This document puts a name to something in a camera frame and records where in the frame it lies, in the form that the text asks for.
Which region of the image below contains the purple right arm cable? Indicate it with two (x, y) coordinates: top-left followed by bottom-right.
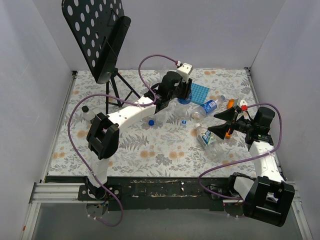
(198, 102), (283, 218)

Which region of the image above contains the blue studded building plate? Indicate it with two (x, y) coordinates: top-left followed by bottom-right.
(191, 83), (210, 105)

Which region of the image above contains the black music stand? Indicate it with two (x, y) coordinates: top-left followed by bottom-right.
(61, 0), (139, 98)

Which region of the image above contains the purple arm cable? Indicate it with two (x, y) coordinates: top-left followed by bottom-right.
(67, 54), (181, 228)
(198, 102), (283, 218)

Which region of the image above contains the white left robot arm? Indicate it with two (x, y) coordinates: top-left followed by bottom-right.
(86, 67), (193, 200)

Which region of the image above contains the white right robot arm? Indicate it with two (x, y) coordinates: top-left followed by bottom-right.
(208, 105), (295, 227)

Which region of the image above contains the small black cap bottle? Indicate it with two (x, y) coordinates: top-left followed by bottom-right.
(81, 105), (96, 123)

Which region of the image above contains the green label drink bottle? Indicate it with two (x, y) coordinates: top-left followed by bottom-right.
(195, 123), (217, 149)

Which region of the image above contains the plain blue bottle cap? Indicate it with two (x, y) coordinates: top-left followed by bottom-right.
(148, 120), (155, 126)

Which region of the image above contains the large crumpled clear bottle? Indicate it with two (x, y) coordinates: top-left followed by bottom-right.
(204, 140), (225, 162)

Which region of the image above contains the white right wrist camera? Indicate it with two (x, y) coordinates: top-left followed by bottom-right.
(234, 98), (248, 114)

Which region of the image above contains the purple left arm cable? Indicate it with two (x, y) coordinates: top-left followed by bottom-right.
(67, 54), (181, 228)

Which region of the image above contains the blue label pepsi bottle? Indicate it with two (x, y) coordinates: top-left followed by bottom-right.
(190, 95), (226, 120)

